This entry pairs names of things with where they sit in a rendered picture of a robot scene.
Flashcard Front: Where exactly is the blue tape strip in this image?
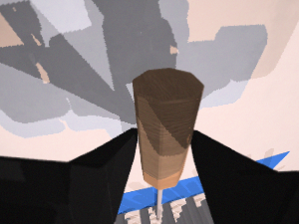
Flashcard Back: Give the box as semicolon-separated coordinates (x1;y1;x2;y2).
118;151;289;215

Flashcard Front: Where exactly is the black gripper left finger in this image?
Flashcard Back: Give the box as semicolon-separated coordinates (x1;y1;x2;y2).
0;127;138;224

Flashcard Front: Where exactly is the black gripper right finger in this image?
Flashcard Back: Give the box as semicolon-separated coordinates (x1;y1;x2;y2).
190;130;299;224

